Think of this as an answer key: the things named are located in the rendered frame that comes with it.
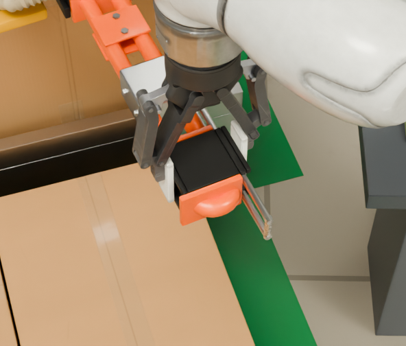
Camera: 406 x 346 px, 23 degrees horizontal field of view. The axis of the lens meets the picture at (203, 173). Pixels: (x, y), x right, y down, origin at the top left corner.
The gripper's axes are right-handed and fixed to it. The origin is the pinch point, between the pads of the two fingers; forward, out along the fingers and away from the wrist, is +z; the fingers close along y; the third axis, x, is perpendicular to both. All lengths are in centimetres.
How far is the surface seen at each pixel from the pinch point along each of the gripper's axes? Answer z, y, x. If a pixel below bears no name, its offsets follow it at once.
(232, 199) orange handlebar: -0.4, -1.0, 5.7
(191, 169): -2.0, 1.9, 1.3
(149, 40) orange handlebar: -0.7, -1.6, -19.8
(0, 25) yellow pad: 11.7, 12.5, -42.4
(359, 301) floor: 124, -56, -32
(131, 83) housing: -1.2, 3.1, -13.7
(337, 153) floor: 124, -73, -74
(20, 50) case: 45, 6, -69
